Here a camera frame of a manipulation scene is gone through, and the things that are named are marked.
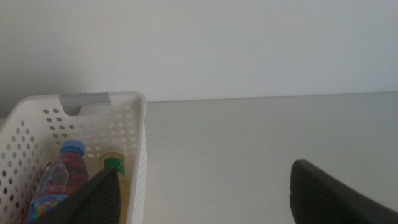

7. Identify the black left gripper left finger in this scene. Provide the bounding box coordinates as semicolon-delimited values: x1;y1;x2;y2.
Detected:
30;167;121;224

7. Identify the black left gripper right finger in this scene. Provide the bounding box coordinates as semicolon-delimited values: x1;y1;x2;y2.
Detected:
290;159;398;224

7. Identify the yellow tea bottle green label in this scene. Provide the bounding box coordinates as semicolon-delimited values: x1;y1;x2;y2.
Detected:
98;151;131;224

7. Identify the clear water bottle blue cap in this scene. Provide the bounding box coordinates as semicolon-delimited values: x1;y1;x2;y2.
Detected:
26;139;90;224

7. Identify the white perforated plastic basket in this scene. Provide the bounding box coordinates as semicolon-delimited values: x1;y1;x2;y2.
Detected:
0;91;147;224

